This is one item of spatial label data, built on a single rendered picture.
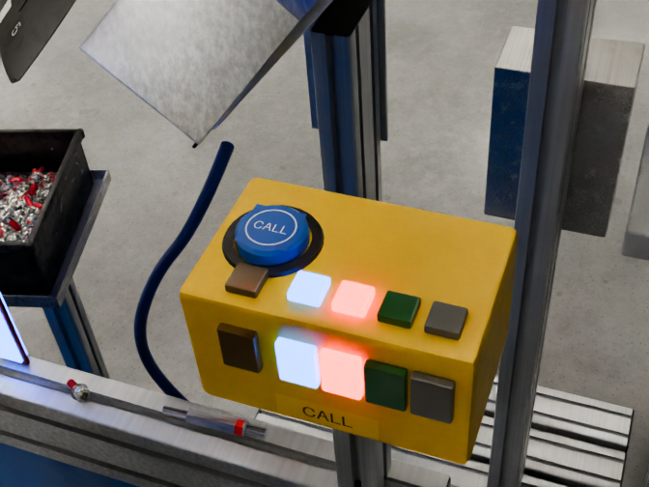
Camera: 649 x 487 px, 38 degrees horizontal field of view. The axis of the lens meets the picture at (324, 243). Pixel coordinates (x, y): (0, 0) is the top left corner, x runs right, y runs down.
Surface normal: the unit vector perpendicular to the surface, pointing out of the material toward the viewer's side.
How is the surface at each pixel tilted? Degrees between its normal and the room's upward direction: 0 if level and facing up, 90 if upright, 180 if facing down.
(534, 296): 90
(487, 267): 0
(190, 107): 55
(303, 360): 90
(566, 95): 90
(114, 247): 0
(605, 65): 0
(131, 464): 90
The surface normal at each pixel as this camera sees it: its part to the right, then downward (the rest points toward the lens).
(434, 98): -0.07, -0.72
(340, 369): -0.35, 0.67
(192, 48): 0.18, 0.14
